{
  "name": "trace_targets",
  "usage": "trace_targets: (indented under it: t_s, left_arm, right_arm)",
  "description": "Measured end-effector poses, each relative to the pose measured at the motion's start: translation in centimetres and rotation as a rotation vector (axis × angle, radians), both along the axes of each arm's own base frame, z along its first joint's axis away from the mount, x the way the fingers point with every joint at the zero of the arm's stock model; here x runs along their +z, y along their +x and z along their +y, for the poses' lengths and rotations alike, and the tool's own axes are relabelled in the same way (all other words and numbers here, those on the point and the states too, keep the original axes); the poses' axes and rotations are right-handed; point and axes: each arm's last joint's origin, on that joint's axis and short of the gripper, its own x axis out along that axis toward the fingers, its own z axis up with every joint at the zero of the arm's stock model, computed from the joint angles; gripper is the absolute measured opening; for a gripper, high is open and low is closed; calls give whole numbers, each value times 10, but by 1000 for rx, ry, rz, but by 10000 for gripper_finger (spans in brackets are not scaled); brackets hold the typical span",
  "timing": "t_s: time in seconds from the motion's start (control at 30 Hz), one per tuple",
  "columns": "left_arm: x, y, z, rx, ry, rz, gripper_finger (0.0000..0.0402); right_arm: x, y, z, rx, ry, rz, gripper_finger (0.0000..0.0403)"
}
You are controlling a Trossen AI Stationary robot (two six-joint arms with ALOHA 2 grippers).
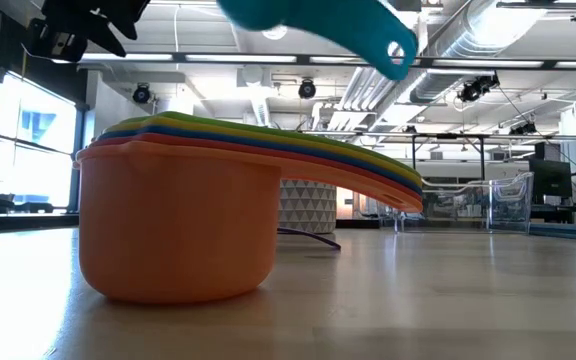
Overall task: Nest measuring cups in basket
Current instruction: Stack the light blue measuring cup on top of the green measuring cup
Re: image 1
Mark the purple measuring cup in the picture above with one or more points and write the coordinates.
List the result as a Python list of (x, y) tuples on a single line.
[(288, 230)]

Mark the round black ceiling fixture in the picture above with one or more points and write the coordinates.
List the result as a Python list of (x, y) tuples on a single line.
[(307, 89), (141, 93)]

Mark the silver ventilation duct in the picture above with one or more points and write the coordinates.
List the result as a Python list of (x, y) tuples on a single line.
[(468, 40)]

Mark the black ceiling camera cluster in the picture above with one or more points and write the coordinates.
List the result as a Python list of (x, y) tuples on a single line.
[(475, 89)]

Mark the black background metal frame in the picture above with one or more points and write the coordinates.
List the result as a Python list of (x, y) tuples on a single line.
[(482, 155)]

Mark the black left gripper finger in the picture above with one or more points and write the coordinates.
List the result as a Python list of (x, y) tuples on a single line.
[(130, 15), (103, 35)]

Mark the succulent in white patterned pot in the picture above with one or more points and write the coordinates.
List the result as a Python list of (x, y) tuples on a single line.
[(308, 207)]

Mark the yellow measuring cup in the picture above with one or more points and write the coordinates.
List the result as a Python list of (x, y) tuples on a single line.
[(158, 123)]

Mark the teal measuring cup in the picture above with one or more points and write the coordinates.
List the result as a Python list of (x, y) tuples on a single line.
[(343, 25)]

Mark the green measuring cup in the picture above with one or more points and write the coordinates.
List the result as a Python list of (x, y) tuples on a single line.
[(168, 116)]

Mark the clear plastic basket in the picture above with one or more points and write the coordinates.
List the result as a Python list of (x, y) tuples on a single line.
[(510, 200)]

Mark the black monitor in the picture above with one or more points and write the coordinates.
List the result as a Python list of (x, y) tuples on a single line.
[(550, 177)]

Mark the black overhead rig beam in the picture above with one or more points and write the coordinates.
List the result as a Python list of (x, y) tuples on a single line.
[(178, 57)]

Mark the blue measuring cup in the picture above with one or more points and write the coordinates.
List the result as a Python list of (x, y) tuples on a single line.
[(148, 131)]

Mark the red measuring cup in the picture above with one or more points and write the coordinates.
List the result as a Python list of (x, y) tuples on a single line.
[(143, 138)]

